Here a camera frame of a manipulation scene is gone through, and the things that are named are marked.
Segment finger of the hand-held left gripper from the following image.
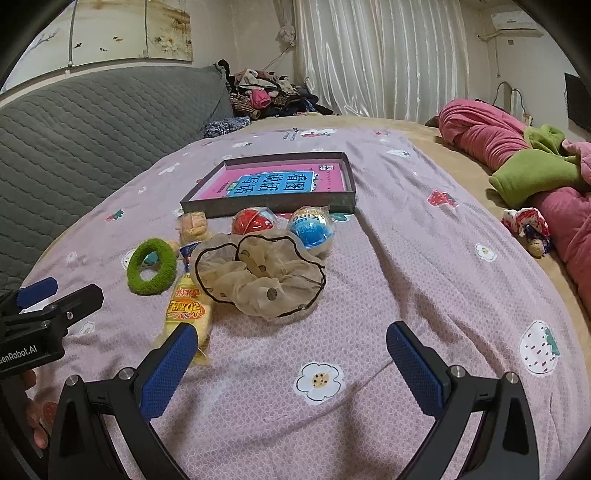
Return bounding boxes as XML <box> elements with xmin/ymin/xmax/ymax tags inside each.
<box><xmin>13</xmin><ymin>277</ymin><xmax>59</xmax><ymax>309</ymax></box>
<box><xmin>28</xmin><ymin>284</ymin><xmax>105</xmax><ymax>329</ymax></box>

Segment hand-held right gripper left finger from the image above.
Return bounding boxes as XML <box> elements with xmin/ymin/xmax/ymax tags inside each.
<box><xmin>47</xmin><ymin>322</ymin><xmax>199</xmax><ymax>480</ymax></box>

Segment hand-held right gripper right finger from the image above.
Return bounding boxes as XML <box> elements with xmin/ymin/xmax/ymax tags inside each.
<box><xmin>385</xmin><ymin>322</ymin><xmax>540</xmax><ymax>480</ymax></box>

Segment yellow snack packet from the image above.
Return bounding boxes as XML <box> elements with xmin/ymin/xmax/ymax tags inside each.
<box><xmin>157</xmin><ymin>270</ymin><xmax>215</xmax><ymax>367</ymax></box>

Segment green fuzzy scrunchie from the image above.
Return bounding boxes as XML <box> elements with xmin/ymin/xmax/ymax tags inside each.
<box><xmin>127</xmin><ymin>237</ymin><xmax>178</xmax><ymax>296</ymax></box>

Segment dark blue cookie packet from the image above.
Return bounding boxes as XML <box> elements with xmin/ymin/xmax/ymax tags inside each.
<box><xmin>180</xmin><ymin>242</ymin><xmax>204</xmax><ymax>273</ymax></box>

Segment clear rice roll packet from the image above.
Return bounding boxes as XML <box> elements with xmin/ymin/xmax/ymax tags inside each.
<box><xmin>178</xmin><ymin>211</ymin><xmax>213</xmax><ymax>245</ymax></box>

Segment beige sheer scrunchie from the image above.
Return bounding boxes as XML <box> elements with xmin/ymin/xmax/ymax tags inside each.
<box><xmin>190</xmin><ymin>233</ymin><xmax>327</xmax><ymax>322</ymax></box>

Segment red toy egg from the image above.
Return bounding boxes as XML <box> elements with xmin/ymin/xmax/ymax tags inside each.
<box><xmin>232</xmin><ymin>208</ymin><xmax>277</xmax><ymax>237</ymax></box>

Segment blue toy egg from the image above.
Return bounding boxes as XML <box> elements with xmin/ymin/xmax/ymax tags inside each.
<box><xmin>287</xmin><ymin>206</ymin><xmax>333</xmax><ymax>257</ymax></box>

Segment grey shallow cardboard box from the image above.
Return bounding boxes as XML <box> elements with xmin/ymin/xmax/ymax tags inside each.
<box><xmin>180</xmin><ymin>151</ymin><xmax>357</xmax><ymax>219</ymax></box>

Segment person's left hand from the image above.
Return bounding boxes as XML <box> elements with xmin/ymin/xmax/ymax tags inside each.
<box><xmin>22</xmin><ymin>369</ymin><xmax>51</xmax><ymax>451</ymax></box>

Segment purple printed blanket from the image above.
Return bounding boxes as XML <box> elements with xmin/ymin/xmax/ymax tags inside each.
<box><xmin>18</xmin><ymin>124</ymin><xmax>583</xmax><ymax>480</ymax></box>

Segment grey quilted headboard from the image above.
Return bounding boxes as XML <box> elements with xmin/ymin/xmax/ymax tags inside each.
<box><xmin>0</xmin><ymin>65</ymin><xmax>234</xmax><ymax>296</ymax></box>

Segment pink and blue book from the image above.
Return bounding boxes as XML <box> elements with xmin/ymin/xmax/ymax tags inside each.
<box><xmin>190</xmin><ymin>162</ymin><xmax>348</xmax><ymax>201</ymax></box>

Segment red white cloth toy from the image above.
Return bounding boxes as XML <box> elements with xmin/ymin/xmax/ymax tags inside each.
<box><xmin>502</xmin><ymin>207</ymin><xmax>551</xmax><ymax>257</ymax></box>

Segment dark blue patterned cloth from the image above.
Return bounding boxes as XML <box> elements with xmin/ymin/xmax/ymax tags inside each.
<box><xmin>203</xmin><ymin>117</ymin><xmax>251</xmax><ymax>138</ymax></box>

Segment green fleece cloth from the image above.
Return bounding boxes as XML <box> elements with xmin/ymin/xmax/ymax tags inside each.
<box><xmin>488</xmin><ymin>124</ymin><xmax>591</xmax><ymax>209</ymax></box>

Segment pink quilt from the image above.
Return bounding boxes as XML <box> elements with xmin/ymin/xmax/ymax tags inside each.
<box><xmin>438</xmin><ymin>98</ymin><xmax>591</xmax><ymax>319</ymax></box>

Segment pile of clothes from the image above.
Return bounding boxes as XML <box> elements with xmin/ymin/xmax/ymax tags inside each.
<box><xmin>217</xmin><ymin>59</ymin><xmax>335</xmax><ymax>121</ymax></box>

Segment black television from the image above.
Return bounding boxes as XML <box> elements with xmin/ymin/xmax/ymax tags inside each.
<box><xmin>564</xmin><ymin>72</ymin><xmax>591</xmax><ymax>134</ymax></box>

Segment white curtain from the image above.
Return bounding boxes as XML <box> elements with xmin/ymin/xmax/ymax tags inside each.
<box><xmin>293</xmin><ymin>0</ymin><xmax>472</xmax><ymax>124</ymax></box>

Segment white air conditioner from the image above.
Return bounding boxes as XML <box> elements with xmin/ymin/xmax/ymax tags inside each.
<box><xmin>490</xmin><ymin>9</ymin><xmax>543</xmax><ymax>33</ymax></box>

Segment floral wall poster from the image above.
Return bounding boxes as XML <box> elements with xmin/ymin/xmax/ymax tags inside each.
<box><xmin>27</xmin><ymin>0</ymin><xmax>192</xmax><ymax>70</ymax></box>

